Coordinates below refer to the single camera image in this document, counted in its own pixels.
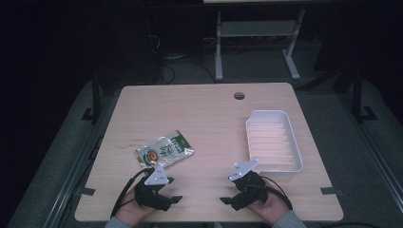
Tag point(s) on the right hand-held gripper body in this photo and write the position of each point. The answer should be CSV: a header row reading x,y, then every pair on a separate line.
x,y
250,190

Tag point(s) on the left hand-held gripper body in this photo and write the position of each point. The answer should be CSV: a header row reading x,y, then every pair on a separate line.
x,y
151,193

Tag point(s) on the person's left hand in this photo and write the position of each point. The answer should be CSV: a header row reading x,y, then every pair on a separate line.
x,y
131,210

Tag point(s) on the person's right hand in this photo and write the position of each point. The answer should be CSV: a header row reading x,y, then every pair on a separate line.
x,y
268,209

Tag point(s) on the silver green snack packet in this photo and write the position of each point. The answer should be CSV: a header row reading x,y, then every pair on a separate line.
x,y
164,149

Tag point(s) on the white ribbed plastic tray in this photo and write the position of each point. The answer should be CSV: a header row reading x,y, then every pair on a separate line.
x,y
272,141

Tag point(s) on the black metal stand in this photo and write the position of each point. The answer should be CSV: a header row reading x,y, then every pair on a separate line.
x,y
95,98
358,95

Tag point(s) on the black table edge bracket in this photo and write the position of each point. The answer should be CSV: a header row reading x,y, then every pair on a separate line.
x,y
87,191
331,190

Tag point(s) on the metal floor rail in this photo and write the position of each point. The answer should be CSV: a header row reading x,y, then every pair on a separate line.
x,y
71,177
374,148

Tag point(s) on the white metal desk frame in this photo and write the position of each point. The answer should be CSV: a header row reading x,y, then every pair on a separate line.
x,y
258,30

